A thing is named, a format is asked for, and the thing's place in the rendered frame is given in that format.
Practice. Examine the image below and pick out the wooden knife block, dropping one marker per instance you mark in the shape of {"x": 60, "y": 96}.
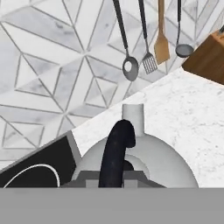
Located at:
{"x": 208, "y": 59}

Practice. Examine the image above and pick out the black ladle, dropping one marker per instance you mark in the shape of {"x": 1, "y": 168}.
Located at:
{"x": 182, "y": 46}

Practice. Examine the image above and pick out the black slotted spoon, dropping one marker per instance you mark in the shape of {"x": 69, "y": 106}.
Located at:
{"x": 128, "y": 55}

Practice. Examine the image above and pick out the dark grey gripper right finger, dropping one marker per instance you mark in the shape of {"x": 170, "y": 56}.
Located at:
{"x": 137, "y": 178}

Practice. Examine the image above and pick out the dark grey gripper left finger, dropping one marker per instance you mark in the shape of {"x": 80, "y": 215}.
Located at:
{"x": 87, "y": 178}

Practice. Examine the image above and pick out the black slotted turner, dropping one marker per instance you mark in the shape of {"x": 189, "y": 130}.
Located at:
{"x": 147, "y": 52}

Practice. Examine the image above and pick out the black hob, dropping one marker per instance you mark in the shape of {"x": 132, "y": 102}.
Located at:
{"x": 43, "y": 163}

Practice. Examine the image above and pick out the wooden spatula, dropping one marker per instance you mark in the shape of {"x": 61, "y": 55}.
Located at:
{"x": 161, "y": 43}

